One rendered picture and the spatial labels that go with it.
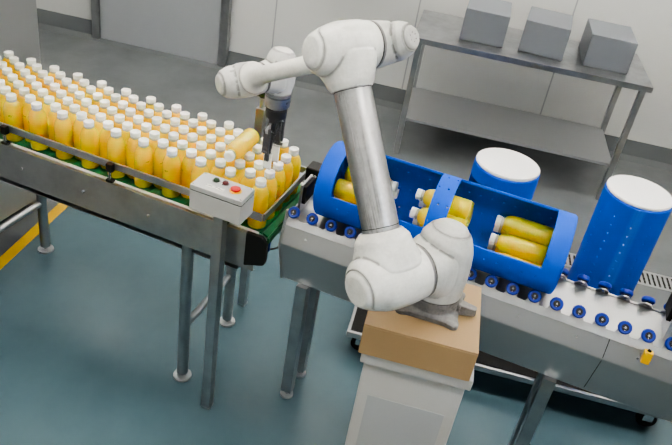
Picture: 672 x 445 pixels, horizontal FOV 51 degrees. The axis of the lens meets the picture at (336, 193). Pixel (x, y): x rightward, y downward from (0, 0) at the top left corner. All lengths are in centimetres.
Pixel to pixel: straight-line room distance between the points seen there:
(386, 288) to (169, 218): 120
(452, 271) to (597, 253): 144
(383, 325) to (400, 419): 36
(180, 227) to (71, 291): 112
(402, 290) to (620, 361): 100
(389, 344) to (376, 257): 31
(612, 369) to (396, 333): 91
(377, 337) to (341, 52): 78
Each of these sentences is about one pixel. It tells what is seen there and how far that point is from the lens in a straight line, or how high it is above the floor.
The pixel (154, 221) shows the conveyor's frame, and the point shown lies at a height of 80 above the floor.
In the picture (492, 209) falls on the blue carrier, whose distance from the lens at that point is 262.
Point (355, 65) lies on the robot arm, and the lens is 178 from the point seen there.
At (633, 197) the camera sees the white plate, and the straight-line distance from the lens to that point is 318.
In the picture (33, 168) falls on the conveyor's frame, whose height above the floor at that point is 84.
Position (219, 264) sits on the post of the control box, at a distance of 261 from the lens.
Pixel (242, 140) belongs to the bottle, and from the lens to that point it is 262.
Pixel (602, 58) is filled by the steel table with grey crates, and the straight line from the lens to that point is 509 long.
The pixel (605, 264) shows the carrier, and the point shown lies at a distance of 327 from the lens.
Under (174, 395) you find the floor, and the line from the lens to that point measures 320.
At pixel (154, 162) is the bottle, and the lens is 275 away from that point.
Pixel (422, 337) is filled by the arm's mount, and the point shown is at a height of 111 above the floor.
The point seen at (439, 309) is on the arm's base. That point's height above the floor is 115.
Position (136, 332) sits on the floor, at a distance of 348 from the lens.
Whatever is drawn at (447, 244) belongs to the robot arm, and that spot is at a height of 135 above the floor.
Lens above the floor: 239
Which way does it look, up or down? 31 degrees down
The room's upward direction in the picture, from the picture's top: 10 degrees clockwise
